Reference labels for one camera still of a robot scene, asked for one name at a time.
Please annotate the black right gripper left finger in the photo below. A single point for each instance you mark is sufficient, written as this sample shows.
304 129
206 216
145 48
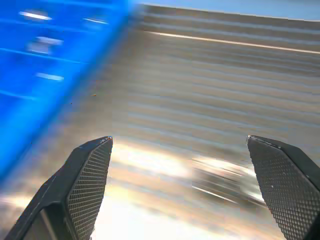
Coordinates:
75 190

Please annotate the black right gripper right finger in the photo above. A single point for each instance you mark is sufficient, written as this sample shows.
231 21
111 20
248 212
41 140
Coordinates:
287 185

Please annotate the blue plastic tray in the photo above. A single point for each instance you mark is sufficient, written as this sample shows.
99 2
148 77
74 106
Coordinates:
50 65

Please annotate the metal roller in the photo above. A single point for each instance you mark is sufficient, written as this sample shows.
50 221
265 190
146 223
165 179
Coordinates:
225 182

